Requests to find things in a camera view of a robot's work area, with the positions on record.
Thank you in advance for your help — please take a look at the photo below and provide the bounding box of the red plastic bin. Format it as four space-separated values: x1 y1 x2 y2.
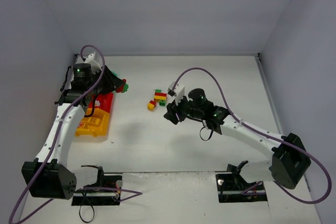
94 92 114 113

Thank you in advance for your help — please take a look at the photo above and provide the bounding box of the red arch lego brick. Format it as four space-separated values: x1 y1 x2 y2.
115 79 127 93

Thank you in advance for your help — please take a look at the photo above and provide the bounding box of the purple cable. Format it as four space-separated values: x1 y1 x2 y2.
8 45 143 224
173 67 331 204

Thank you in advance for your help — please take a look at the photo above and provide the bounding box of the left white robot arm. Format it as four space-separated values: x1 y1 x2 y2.
22 53 125 199

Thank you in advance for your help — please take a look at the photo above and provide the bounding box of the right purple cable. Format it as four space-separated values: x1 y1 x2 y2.
173 67 331 204

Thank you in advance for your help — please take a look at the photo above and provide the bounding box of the green rounded lego brick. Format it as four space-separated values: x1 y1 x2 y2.
121 83 129 93

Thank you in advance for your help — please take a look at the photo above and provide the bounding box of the yellow plastic bin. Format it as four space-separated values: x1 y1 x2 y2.
75 108 110 137

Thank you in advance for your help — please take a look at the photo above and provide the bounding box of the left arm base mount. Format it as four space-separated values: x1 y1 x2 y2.
71 174 123 207

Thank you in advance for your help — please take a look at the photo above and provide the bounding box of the yellow red lego block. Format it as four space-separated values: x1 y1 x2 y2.
147 100 157 111

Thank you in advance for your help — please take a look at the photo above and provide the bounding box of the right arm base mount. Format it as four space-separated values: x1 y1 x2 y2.
215 173 268 203

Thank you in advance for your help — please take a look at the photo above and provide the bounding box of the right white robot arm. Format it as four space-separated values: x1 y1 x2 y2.
164 83 311 189

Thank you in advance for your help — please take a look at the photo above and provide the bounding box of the multicolor lego block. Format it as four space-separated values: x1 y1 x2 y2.
154 89 167 106

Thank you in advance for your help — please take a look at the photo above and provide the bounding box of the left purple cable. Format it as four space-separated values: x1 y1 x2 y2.
8 45 143 224

